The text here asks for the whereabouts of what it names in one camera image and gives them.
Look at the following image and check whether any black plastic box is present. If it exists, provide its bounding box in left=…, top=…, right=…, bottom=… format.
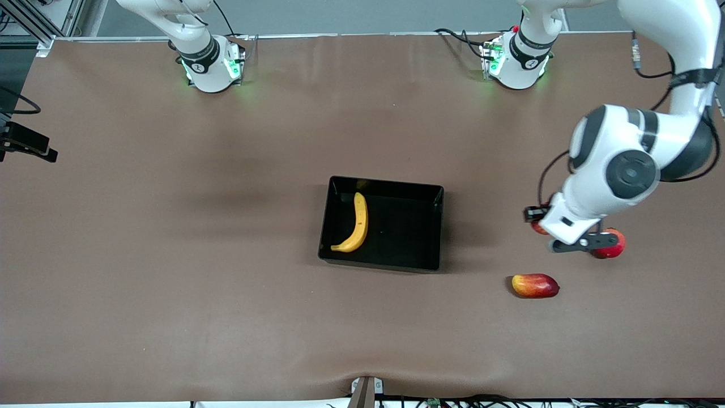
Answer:
left=317, top=175, right=445, bottom=274

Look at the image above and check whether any yellow banana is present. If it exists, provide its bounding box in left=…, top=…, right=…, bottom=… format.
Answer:
left=330, top=192, right=369, bottom=254

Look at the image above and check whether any red yellow mango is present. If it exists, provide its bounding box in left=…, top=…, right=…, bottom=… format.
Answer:
left=511, top=273, right=561, bottom=300

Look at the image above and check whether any brown table mat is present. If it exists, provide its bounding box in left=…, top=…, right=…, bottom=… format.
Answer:
left=0, top=31, right=725, bottom=404

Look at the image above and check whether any black clamp device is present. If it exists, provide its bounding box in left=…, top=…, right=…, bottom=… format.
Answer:
left=0, top=121, right=59, bottom=164

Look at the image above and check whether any dark side panel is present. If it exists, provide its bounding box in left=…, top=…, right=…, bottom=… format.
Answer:
left=0, top=44, right=38, bottom=115

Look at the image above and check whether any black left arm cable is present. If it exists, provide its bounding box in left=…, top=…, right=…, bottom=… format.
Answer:
left=536, top=31, right=725, bottom=208

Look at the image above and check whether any black cable at left base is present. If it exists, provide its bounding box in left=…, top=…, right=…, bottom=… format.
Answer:
left=434, top=27, right=491, bottom=61

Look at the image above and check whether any black cable at base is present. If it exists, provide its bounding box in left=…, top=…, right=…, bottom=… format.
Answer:
left=434, top=27, right=491, bottom=61
left=179, top=0, right=239, bottom=38

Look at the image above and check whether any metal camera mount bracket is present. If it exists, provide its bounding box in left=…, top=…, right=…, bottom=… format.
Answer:
left=349, top=375, right=385, bottom=408

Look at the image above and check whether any black cable at right base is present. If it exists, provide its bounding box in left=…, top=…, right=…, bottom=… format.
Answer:
left=179, top=0, right=239, bottom=38

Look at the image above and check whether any aluminium frame profile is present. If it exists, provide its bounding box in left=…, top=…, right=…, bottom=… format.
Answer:
left=0, top=0, right=87, bottom=43

